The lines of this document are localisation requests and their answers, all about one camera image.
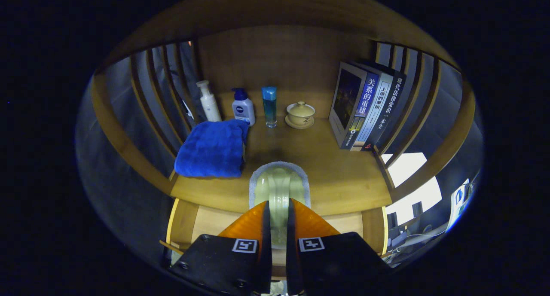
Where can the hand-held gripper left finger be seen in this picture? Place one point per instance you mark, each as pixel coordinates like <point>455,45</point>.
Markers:
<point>266,244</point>

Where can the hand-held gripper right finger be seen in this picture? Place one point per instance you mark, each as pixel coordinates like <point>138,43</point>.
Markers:
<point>291,244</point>

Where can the wooden countertop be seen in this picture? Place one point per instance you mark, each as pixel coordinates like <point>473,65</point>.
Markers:
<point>335,171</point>

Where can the white side cabinet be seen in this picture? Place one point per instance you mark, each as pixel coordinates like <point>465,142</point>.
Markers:
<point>408,167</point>

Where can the wooden cabinet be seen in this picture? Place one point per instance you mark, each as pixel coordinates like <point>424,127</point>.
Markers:
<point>279,59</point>

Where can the blue towel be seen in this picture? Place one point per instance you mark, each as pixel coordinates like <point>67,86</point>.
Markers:
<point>210,150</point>

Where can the yellow lidded teacup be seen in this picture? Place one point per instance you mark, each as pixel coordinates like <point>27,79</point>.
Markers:
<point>300,114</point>

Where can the white lotion bottle blue cap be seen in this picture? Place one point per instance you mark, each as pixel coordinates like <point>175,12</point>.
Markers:
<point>243,109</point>

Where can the teal glass bottle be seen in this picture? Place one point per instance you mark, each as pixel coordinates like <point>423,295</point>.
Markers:
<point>269,107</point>

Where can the white pump bottle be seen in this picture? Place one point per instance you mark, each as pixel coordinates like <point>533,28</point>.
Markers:
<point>210,107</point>

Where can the blue spine book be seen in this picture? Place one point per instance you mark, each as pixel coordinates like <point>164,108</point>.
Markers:
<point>365,102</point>

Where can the white spine book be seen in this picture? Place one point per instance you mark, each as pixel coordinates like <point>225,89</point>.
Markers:
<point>378,107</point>

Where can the black spine book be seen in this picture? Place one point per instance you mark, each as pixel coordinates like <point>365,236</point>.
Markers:
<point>392,102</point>

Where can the small blue object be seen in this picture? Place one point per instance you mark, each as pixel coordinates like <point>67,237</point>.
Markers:
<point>459,195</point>

